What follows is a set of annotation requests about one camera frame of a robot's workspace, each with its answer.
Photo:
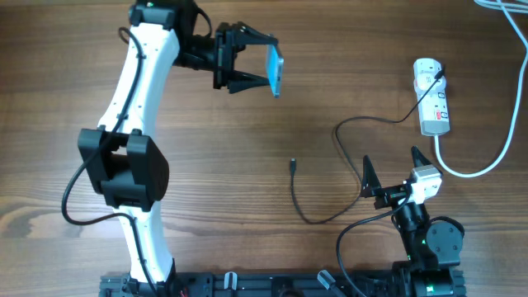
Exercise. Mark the white power strip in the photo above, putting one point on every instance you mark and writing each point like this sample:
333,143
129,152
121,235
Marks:
432,108

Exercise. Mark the teal screen smartphone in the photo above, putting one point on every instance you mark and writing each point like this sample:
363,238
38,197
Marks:
274,69

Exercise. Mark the white charger plug adapter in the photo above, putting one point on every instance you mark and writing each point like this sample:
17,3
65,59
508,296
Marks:
427,82

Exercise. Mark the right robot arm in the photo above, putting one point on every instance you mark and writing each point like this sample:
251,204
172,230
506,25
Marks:
433,245

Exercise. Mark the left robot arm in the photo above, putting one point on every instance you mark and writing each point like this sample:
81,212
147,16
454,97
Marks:
119,155

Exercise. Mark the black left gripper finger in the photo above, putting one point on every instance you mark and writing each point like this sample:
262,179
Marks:
246,35
240,81

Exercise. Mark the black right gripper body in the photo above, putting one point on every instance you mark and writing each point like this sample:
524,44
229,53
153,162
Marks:
389,196

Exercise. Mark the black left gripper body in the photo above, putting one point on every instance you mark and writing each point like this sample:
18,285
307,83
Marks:
223,55

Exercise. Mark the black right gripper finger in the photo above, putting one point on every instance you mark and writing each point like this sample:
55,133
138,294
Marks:
370,185
418,158

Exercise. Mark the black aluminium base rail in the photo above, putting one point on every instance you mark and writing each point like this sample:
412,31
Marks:
232,284

